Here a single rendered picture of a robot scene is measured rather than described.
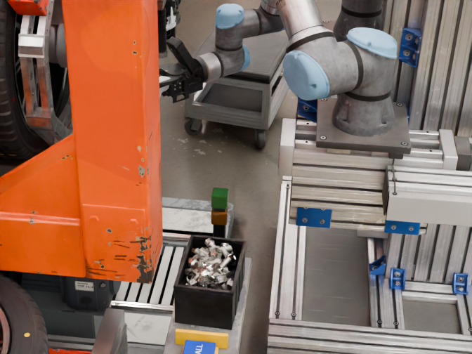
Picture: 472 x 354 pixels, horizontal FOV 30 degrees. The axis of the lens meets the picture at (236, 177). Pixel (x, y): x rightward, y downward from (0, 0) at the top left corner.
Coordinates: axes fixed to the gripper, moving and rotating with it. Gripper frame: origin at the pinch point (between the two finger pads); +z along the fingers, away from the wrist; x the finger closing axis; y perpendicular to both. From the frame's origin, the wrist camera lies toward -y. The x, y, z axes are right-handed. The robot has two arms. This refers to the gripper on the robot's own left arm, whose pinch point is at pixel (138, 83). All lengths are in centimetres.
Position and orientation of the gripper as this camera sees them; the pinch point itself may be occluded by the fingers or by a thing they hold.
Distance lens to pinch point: 229.1
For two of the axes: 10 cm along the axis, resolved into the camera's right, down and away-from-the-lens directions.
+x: -6.2, -4.5, 6.4
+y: -0.3, 8.3, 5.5
